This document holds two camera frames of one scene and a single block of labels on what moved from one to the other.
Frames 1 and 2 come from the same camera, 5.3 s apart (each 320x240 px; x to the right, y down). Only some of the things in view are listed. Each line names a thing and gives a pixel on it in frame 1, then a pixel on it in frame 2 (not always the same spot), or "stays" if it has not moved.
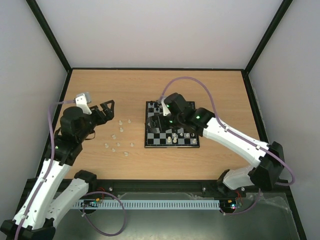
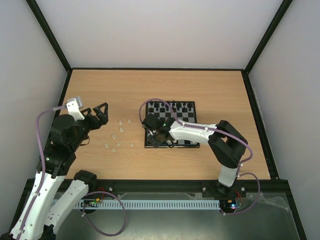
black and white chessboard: (171, 137) stays
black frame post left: (49, 35) stays
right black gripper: (157, 122) -> (152, 131)
